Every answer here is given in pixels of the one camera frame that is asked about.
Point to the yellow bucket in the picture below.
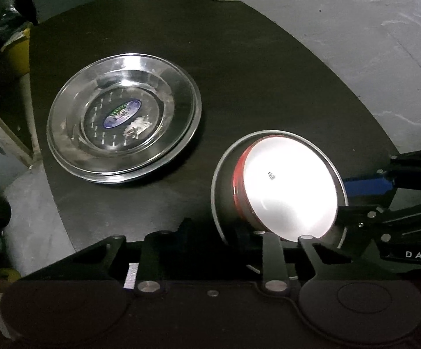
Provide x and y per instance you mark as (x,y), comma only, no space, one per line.
(18,56)

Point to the dark plastic bag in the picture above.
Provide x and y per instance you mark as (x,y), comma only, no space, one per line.
(7,11)

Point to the black steel bowl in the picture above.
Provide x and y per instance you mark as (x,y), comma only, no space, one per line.
(223,189)

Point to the yellow object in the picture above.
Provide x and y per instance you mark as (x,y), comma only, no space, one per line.
(3,274)

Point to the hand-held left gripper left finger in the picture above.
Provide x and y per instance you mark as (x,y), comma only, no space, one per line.
(152,258)

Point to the steel plate with oval sticker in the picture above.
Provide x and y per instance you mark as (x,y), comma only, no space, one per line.
(123,94)

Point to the red bowl with white inside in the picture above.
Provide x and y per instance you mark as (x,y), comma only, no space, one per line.
(290,196)

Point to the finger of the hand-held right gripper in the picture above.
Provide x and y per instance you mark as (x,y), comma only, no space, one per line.
(366,186)
(406,215)

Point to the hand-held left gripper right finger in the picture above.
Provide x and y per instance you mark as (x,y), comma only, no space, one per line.
(274,258)

